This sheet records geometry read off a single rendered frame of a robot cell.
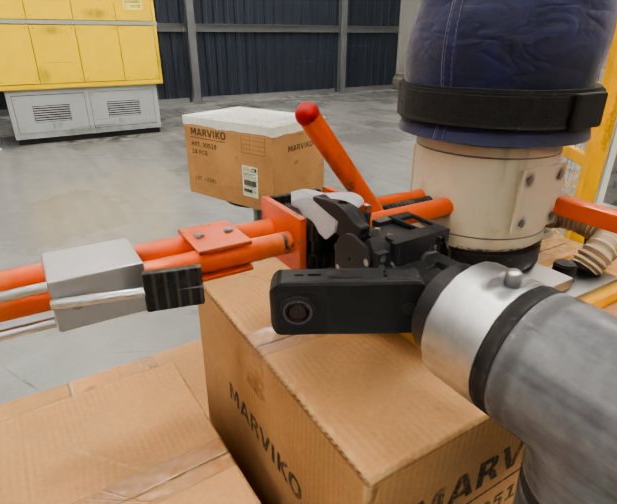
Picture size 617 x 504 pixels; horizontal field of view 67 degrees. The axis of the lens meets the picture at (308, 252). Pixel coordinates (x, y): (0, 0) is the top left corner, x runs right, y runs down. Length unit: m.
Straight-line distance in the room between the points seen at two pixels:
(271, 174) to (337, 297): 1.84
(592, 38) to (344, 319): 0.37
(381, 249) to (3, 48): 7.34
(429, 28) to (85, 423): 0.61
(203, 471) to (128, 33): 7.41
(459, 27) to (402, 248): 0.25
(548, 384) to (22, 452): 0.57
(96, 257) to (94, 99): 7.37
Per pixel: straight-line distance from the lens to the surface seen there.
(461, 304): 0.30
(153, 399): 0.68
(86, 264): 0.41
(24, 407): 1.41
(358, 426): 0.44
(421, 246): 0.39
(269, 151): 2.14
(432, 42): 0.55
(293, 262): 0.46
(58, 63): 7.64
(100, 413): 0.69
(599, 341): 0.28
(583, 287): 0.69
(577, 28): 0.55
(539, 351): 0.28
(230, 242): 0.42
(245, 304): 0.60
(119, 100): 7.83
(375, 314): 0.35
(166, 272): 0.37
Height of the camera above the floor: 1.38
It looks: 25 degrees down
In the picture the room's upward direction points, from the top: straight up
